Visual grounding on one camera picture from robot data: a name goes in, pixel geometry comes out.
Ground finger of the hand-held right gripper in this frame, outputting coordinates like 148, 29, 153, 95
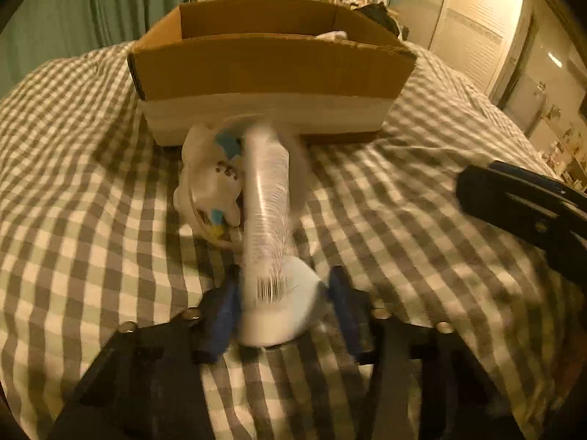
456, 161, 587, 303

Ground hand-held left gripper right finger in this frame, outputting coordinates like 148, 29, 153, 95
327, 265, 526, 440

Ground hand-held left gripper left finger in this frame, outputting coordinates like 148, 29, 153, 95
48, 264, 242, 440

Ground stack of clear plastic cups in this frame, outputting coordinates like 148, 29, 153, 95
236, 120, 322, 347

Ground cardboard box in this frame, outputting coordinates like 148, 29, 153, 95
127, 0, 418, 147

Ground white plush toy in bag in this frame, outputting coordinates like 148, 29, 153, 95
173, 114, 258, 250

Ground checkered bed sheet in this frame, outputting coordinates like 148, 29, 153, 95
0, 39, 579, 440

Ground white wardrobe door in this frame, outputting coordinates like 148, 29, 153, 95
429, 0, 526, 95

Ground dark clothing pile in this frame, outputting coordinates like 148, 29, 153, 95
355, 3, 410, 41

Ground green curtain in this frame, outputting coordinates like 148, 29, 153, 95
0, 0, 200, 97

